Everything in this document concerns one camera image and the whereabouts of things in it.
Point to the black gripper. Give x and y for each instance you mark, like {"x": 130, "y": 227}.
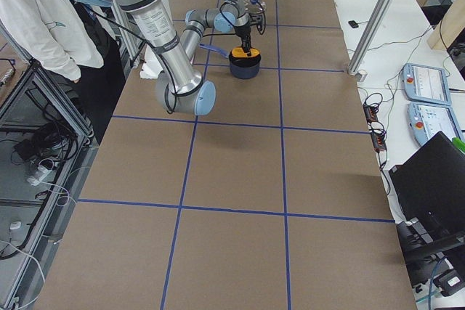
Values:
{"x": 242, "y": 29}

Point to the yellow toy corn cob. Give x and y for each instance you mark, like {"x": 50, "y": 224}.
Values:
{"x": 239, "y": 53}

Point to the glass pot lid blue knob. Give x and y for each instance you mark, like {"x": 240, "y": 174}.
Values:
{"x": 256, "y": 7}

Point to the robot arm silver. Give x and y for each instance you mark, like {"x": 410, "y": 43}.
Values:
{"x": 180, "y": 88}

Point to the dark blue saucepan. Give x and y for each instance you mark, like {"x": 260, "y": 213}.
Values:
{"x": 239, "y": 68}

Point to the small black square pad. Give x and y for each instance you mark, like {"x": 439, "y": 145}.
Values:
{"x": 353, "y": 24}

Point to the person in white shirt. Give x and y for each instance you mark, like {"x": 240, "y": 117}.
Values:
{"x": 68, "y": 40}

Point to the far teach pendant tablet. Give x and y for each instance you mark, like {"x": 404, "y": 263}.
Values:
{"x": 425, "y": 84}

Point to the teach pendant tablet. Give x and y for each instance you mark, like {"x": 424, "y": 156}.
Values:
{"x": 425, "y": 84}
{"x": 427, "y": 119}

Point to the near teach pendant tablet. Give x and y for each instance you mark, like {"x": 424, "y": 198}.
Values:
{"x": 427, "y": 119}

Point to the black laptop computer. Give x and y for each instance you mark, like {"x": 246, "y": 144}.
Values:
{"x": 430, "y": 184}

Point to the white pedestal column base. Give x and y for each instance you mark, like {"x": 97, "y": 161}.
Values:
{"x": 151, "y": 67}

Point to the aluminium frame post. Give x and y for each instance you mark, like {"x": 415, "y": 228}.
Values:
{"x": 368, "y": 35}

